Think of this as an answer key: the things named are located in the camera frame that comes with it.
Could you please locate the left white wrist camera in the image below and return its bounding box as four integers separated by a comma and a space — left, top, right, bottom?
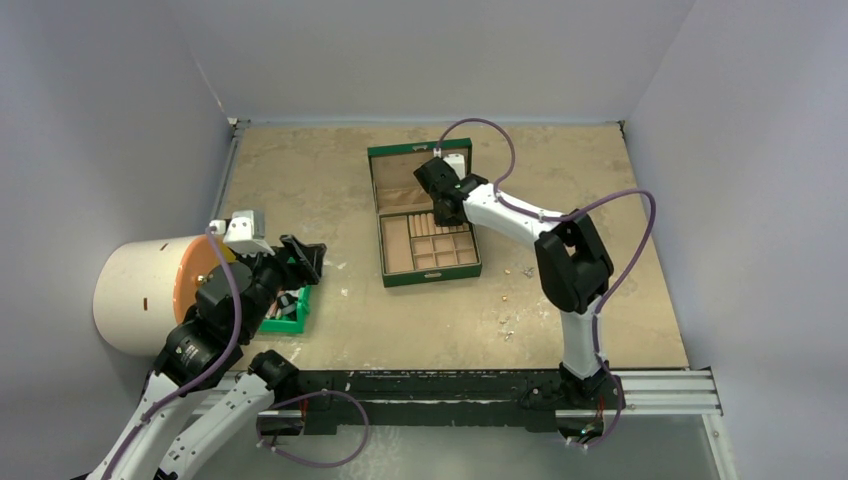
208, 209, 274, 256

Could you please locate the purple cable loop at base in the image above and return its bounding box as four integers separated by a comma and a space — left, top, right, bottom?
255, 390, 370, 469

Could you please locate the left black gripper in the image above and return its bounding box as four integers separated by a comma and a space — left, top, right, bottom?
234, 232, 324, 339

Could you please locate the green plastic bin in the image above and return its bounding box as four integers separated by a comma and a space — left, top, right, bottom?
259, 247, 312, 335

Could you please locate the aluminium rail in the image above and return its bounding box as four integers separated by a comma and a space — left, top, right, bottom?
618, 369, 723, 416

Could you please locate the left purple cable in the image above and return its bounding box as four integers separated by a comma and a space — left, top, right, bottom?
99, 228, 243, 480

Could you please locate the white cylinder with orange lid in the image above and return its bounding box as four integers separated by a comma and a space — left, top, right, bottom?
93, 234, 219, 357

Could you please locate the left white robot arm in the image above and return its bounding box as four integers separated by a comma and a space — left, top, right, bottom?
88, 232, 327, 479

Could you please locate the green jewelry box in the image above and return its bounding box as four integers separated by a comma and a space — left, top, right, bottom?
367, 141, 482, 288

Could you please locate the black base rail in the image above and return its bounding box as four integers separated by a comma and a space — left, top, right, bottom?
261, 367, 625, 443

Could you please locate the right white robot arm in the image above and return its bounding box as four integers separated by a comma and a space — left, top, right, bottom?
414, 157, 614, 407

